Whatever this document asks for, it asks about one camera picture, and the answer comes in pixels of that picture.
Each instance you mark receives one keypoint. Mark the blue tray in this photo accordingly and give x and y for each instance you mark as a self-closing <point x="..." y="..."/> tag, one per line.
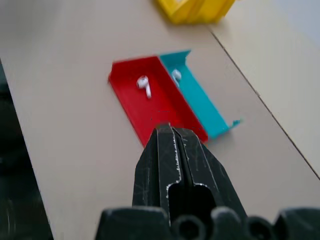
<point x="200" y="105"/>

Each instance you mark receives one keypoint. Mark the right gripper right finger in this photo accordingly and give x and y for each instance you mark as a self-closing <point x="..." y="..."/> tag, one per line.
<point x="202" y="170"/>

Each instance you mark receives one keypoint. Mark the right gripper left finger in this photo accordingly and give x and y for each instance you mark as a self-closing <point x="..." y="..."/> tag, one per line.
<point x="155" y="170"/>

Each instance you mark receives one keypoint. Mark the yellow plastic bin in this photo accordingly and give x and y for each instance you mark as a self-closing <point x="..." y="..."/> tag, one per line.
<point x="197" y="11"/>

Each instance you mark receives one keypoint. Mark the red tray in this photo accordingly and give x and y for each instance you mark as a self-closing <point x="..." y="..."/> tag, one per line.
<point x="140" y="112"/>

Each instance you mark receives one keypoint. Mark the white earbud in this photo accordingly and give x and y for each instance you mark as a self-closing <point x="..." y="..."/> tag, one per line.
<point x="176" y="75"/>
<point x="143" y="83"/>

